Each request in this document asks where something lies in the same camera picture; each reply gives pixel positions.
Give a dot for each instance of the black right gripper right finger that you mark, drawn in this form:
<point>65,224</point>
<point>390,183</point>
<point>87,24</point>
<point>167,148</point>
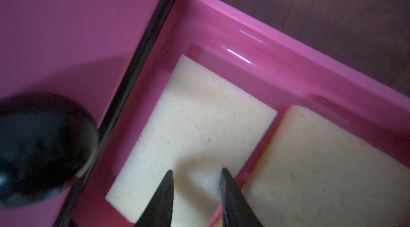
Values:
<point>236,210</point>

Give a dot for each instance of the black drawer cabinet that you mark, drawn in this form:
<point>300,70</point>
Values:
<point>119,101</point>

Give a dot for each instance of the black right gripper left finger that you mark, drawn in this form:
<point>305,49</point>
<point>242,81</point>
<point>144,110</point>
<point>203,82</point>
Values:
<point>159,210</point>

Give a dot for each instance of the pink drawer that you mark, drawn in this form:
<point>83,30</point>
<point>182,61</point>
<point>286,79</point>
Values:
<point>63,65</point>
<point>271,66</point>

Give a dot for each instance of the pale yellow foam sponge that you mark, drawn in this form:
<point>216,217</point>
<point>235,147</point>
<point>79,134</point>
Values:
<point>313,173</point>
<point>201,124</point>

